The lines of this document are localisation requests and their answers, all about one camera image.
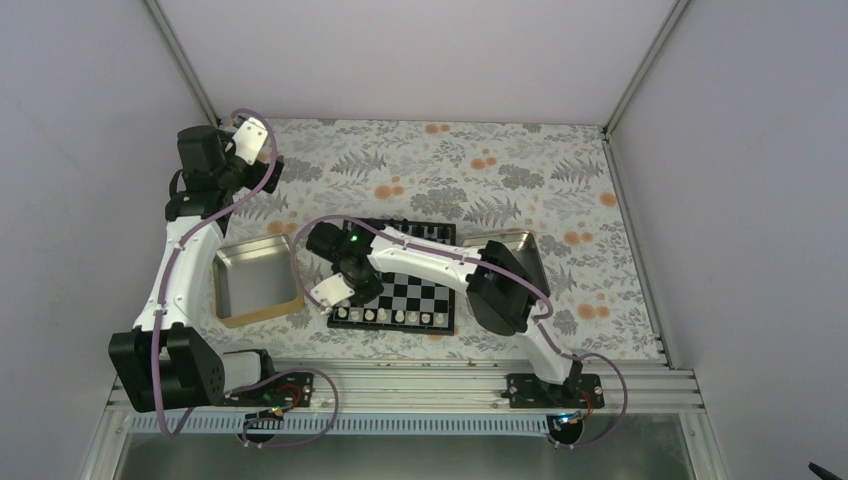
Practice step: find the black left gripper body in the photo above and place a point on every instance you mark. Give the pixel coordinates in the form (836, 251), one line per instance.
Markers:
(228, 178)

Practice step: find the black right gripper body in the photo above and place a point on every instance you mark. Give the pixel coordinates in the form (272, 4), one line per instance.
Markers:
(374, 287)

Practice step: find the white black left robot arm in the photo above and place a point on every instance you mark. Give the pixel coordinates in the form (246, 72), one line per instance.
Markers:
(164, 362)

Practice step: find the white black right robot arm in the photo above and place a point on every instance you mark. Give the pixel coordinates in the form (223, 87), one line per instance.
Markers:
(503, 298)

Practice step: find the black chess pieces row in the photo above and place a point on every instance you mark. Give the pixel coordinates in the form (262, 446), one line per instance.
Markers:
(433, 231)

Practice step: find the black white chess board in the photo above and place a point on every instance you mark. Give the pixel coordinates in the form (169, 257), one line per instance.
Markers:
(408, 294)

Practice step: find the gold rimmed empty metal tin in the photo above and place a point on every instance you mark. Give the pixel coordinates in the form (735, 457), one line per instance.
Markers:
(253, 281)

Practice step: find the pink rimmed metal tin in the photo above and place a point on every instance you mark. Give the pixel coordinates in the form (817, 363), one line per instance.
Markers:
(516, 251)

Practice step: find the floral patterned table mat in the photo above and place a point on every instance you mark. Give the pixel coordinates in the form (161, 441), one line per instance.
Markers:
(552, 181)

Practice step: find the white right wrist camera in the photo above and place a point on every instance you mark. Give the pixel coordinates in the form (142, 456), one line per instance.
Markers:
(331, 291)

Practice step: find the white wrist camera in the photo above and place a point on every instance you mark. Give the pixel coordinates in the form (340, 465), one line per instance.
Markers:
(249, 140)
(331, 291)

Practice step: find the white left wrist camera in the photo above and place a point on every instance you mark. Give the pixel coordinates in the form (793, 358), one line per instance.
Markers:
(249, 140)

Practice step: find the aluminium front rail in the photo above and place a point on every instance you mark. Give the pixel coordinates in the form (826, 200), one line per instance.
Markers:
(368, 386)

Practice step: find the aluminium corner frame post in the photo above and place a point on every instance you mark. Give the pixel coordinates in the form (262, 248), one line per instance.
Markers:
(663, 35)
(181, 60)

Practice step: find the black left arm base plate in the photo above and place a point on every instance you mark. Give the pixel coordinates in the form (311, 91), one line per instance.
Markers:
(285, 392)

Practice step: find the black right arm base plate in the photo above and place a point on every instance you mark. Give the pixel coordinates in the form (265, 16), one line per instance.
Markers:
(526, 391)

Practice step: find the right aluminium corner frame post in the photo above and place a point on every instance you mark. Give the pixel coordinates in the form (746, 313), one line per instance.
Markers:
(663, 35)

